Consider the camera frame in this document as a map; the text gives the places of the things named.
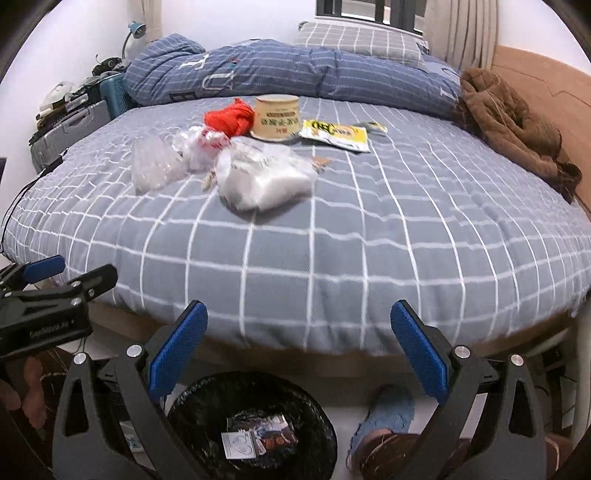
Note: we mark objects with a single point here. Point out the small torn wrapper piece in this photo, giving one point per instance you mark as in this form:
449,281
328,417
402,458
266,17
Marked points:
371,127

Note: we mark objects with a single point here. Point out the grey checked pillow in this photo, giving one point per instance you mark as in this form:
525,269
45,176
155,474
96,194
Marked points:
360,39

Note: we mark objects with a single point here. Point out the person's left hand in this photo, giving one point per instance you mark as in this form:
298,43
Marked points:
36,392

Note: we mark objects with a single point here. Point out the dark framed window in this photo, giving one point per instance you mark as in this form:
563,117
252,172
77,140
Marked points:
351,7

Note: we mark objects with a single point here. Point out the yellow sachet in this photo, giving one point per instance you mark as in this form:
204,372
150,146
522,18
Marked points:
334,134

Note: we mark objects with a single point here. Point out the blue striped quilt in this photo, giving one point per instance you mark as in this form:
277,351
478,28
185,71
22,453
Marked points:
277,69

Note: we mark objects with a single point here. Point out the clear plastic bag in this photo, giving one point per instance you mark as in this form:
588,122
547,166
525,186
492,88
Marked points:
154,164

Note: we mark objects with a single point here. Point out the clear wrapper with red print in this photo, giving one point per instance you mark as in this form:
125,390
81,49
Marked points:
203,145

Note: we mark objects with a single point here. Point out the small brown scrap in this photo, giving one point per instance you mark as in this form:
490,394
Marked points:
322,162

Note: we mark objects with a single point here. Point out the teal suitcase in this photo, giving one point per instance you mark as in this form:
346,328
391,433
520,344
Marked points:
115,94

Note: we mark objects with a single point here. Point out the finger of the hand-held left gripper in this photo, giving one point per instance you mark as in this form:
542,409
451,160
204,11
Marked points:
44,268
94,279

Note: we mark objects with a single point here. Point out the wooden headboard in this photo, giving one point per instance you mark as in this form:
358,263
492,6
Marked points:
554,87

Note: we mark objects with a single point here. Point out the white flat packet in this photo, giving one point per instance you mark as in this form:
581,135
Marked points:
238,444

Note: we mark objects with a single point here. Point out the blue desk lamp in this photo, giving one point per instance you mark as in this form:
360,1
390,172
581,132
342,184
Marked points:
137,30

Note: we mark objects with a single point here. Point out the grey suitcase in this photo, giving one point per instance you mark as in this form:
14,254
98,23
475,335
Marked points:
69,129

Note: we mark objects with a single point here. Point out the beige curtain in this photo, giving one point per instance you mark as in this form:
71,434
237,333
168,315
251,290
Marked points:
461,32

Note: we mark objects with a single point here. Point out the brown fleece garment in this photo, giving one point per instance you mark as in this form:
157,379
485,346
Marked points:
498,115

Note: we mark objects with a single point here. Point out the white rounded device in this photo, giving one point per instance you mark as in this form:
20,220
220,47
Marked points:
57,94

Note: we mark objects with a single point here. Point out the dark printed packet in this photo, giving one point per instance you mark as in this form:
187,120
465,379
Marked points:
277,434

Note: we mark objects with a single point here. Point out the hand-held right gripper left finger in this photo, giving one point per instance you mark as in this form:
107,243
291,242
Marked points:
180,350

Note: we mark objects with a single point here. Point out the bin with black liner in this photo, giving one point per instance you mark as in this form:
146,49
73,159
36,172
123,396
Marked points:
207,415

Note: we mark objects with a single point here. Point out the black flat panel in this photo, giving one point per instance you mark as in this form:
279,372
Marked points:
2,170

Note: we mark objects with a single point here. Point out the grey checked bed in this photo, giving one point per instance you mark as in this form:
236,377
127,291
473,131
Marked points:
323,258

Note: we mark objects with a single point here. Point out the blue fluffy slipper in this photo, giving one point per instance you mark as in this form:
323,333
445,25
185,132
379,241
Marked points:
388,410

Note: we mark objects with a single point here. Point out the white plastic bag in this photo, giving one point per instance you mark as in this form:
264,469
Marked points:
263,180

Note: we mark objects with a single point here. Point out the beige paper cup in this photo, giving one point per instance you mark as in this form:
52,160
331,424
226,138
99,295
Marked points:
276,117

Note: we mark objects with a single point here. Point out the red plastic bag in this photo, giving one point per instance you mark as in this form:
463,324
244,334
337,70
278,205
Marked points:
228,117

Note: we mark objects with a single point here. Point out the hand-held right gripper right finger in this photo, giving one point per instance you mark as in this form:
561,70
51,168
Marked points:
420,350

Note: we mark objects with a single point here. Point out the brown striped cloth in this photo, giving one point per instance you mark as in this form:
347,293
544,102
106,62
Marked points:
392,454

